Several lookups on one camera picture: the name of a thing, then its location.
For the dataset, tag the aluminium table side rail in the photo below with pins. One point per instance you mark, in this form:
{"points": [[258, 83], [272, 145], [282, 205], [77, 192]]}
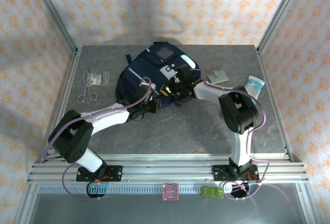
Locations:
{"points": [[272, 92], [66, 87]]}

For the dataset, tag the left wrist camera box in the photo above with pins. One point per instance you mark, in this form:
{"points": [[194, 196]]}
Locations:
{"points": [[152, 90]]}

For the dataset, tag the aluminium mounting rail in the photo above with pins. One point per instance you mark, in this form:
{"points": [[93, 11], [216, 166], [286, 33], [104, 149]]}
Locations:
{"points": [[167, 172]]}

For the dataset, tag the grey metal base sheet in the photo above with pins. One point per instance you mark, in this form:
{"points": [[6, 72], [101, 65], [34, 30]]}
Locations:
{"points": [[154, 211]]}

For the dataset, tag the pink square tag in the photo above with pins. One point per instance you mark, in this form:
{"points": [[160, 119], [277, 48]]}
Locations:
{"points": [[170, 192]]}

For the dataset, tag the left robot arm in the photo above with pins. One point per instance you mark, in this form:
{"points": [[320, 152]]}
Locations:
{"points": [[108, 117]]}

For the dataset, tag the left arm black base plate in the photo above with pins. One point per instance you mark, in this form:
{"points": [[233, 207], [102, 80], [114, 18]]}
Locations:
{"points": [[114, 173]]}

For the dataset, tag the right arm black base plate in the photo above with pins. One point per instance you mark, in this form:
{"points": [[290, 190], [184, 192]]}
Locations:
{"points": [[219, 173]]}

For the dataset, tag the blue white tissue pack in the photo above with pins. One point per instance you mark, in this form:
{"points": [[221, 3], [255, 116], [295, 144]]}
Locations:
{"points": [[255, 85]]}

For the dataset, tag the clear gauze packet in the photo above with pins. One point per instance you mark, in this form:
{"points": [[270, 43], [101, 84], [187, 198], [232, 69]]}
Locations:
{"points": [[99, 78]]}

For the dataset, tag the grey-green wallet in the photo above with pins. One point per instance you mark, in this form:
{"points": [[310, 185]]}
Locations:
{"points": [[217, 76]]}

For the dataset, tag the small green circuit board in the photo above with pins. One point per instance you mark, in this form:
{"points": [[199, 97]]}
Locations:
{"points": [[99, 186]]}

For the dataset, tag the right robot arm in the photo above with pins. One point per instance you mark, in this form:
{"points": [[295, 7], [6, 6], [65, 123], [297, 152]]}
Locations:
{"points": [[206, 91]]}

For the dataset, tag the navy blue student backpack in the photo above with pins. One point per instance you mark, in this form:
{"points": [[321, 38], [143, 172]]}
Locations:
{"points": [[129, 82]]}

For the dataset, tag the short aluminium frame post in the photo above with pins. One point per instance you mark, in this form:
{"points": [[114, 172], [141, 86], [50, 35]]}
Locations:
{"points": [[307, 206], [25, 206]]}

